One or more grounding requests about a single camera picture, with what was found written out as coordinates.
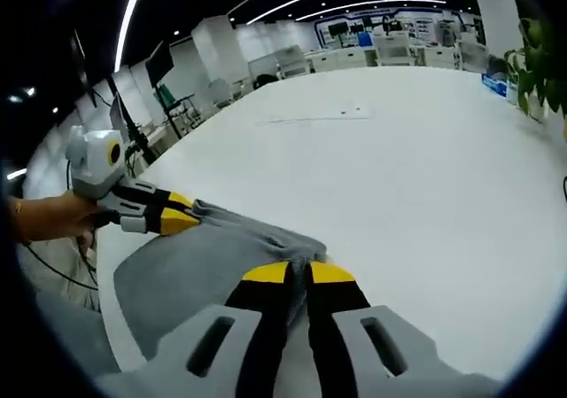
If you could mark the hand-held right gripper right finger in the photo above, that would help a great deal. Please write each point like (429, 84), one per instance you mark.
(341, 327)

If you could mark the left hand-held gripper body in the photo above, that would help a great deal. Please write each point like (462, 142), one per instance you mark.
(93, 163)

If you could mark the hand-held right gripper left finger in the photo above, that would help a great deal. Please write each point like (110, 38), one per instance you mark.
(261, 327)

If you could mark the grey towel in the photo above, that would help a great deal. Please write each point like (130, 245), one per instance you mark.
(199, 274)

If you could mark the blue rectangular object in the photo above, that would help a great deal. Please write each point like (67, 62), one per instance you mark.
(365, 39)

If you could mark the person's left hand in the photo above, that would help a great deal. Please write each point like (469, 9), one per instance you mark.
(82, 216)

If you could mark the black tripod stand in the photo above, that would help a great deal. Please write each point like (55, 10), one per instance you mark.
(135, 136)

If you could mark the white table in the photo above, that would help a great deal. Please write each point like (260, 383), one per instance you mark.
(376, 172)

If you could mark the black bag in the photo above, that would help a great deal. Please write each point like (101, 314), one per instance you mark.
(268, 82)

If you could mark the blue tissue packet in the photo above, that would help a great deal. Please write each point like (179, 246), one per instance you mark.
(495, 85)

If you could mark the potted green plant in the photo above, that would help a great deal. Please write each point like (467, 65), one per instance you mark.
(540, 70)

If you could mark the green frame stand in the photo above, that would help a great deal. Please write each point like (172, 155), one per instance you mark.
(175, 105)

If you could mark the black wall screen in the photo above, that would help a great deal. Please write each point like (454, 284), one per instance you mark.
(337, 28)

